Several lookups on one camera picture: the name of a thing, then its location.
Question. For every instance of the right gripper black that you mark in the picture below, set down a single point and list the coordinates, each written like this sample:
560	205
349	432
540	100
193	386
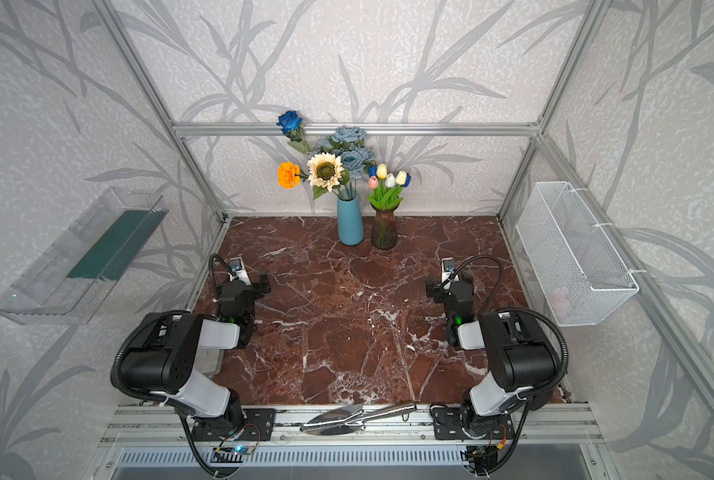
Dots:
450	290

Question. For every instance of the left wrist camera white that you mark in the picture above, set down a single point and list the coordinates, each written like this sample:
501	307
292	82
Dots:
237	268

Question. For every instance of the pale yellow tulip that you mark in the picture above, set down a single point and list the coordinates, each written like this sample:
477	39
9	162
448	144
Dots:
400	178

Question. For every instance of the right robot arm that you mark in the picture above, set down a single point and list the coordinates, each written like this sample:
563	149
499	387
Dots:
527	353

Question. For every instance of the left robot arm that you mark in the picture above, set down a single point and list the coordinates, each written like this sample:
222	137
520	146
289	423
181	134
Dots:
156	362

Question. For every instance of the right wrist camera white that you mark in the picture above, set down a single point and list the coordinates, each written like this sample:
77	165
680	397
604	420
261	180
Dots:
448	268

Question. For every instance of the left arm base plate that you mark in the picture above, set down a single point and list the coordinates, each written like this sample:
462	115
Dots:
254	425

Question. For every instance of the beige sunflower stem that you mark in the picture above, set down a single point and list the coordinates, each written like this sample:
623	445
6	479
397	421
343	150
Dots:
326	174

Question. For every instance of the orange marigold flower stem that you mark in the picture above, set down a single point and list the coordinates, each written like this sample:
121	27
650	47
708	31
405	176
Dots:
290	175

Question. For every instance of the red glass vase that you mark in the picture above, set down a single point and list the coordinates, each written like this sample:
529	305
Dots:
384	233

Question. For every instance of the silver metal trowel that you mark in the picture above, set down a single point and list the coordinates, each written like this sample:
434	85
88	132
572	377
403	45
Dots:
352	418

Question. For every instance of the dark blue rose stem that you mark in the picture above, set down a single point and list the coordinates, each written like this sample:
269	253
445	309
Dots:
291	124

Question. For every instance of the clear plastic wall shelf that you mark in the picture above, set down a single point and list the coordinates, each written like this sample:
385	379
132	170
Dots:
68	283

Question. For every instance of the white wire mesh basket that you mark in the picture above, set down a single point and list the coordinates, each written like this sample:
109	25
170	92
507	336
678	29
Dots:
582	275

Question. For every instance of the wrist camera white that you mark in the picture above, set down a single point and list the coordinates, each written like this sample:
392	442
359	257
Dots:
237	268
448	268

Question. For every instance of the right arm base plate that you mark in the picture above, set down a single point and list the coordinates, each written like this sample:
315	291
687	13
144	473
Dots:
462	423

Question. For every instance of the teal cylindrical vase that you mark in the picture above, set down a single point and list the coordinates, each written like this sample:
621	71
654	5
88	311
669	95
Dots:
350	222

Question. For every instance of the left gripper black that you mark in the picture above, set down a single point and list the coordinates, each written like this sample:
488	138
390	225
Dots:
240	288

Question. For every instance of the light blue rose bouquet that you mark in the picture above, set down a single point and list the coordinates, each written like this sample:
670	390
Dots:
348	143

